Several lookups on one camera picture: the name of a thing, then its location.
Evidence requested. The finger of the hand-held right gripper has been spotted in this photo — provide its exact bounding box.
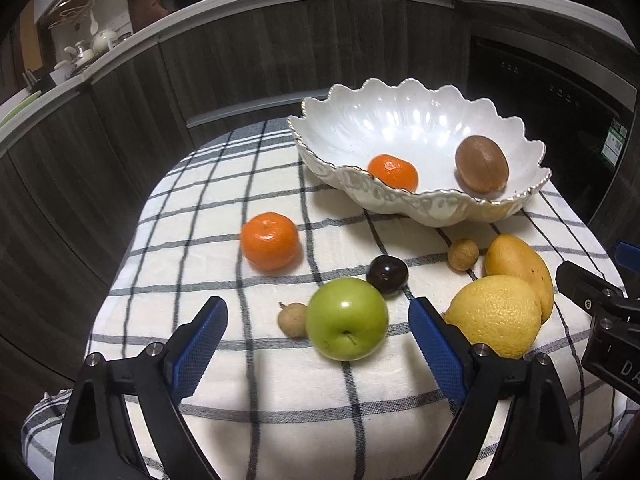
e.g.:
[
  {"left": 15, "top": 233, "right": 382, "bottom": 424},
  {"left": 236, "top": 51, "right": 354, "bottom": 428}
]
[
  {"left": 556, "top": 261, "right": 627, "bottom": 318},
  {"left": 616, "top": 241, "right": 640, "bottom": 274}
]

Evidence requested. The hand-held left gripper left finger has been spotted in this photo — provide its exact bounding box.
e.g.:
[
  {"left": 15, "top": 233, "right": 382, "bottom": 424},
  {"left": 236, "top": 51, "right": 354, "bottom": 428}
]
[{"left": 54, "top": 296, "right": 229, "bottom": 480}]

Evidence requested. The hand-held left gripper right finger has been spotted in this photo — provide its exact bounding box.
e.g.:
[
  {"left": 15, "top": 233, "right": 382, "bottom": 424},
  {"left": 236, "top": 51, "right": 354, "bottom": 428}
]
[{"left": 407, "top": 297, "right": 583, "bottom": 480}]

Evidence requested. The yellow lemon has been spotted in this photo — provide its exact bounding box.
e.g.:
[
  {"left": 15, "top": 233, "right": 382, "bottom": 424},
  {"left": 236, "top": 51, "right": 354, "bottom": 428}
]
[{"left": 443, "top": 275, "right": 543, "bottom": 359}]

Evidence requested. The yellow mango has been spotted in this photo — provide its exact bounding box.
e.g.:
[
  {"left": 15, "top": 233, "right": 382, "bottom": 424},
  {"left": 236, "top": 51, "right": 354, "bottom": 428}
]
[{"left": 484, "top": 234, "right": 555, "bottom": 325}]

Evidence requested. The small dark plum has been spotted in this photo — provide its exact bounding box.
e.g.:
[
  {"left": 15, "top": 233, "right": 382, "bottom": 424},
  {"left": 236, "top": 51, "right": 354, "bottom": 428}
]
[{"left": 366, "top": 255, "right": 409, "bottom": 297}]

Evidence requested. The small tan longan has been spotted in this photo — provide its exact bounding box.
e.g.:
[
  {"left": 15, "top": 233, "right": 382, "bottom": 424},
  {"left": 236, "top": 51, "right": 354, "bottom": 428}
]
[{"left": 278, "top": 302, "right": 309, "bottom": 338}]

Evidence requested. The green apple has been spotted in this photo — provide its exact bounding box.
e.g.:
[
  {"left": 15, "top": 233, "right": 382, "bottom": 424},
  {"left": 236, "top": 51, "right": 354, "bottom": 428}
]
[{"left": 305, "top": 277, "right": 390, "bottom": 361}]

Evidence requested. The orange tangerine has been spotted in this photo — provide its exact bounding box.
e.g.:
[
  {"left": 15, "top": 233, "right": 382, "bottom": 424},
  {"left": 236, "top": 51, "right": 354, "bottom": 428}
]
[
  {"left": 240, "top": 212, "right": 302, "bottom": 272},
  {"left": 368, "top": 154, "right": 420, "bottom": 193}
]

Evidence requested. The white scalloped ceramic bowl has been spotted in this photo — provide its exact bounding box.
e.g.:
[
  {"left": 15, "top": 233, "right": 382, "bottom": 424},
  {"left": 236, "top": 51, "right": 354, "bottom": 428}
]
[{"left": 287, "top": 78, "right": 552, "bottom": 225}]

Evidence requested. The brown walnut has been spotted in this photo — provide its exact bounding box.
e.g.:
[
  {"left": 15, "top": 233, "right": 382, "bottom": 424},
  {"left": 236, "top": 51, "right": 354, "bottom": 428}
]
[{"left": 447, "top": 239, "right": 481, "bottom": 273}]

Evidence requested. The green label sticker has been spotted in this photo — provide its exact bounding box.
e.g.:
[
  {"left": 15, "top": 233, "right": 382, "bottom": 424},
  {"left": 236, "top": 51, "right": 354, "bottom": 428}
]
[{"left": 601, "top": 120, "right": 629, "bottom": 166}]

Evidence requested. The brown kiwi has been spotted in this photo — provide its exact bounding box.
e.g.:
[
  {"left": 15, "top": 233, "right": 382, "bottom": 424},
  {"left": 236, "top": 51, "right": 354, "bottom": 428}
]
[{"left": 455, "top": 136, "right": 511, "bottom": 196}]

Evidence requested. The black built-in dishwasher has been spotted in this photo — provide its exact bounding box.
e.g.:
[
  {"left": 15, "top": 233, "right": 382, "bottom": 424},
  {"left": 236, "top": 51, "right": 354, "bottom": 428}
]
[{"left": 465, "top": 35, "right": 640, "bottom": 233}]

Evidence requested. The white plaid tablecloth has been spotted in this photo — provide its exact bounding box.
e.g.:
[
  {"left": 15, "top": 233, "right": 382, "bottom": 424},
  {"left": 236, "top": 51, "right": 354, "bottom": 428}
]
[{"left": 21, "top": 120, "right": 633, "bottom": 480}]

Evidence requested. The green tray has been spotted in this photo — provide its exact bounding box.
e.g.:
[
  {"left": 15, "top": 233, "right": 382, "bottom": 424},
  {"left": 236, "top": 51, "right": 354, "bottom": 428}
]
[{"left": 0, "top": 90, "right": 43, "bottom": 126}]

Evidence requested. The black utensil holder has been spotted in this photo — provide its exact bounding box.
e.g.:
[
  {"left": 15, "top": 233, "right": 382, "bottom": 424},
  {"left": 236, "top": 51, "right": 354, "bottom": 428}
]
[{"left": 22, "top": 70, "right": 57, "bottom": 94}]

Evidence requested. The white teapot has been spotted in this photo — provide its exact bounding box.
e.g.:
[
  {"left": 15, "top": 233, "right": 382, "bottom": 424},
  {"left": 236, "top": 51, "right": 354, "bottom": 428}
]
[{"left": 92, "top": 30, "right": 119, "bottom": 53}]

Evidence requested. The wooden cutting board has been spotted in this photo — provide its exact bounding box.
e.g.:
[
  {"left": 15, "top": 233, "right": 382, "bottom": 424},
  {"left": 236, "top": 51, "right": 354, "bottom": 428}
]
[{"left": 125, "top": 0, "right": 171, "bottom": 33}]

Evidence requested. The grey cabinet handle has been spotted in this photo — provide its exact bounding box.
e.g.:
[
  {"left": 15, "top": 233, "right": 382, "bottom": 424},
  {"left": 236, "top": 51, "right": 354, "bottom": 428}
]
[{"left": 186, "top": 107, "right": 306, "bottom": 128}]

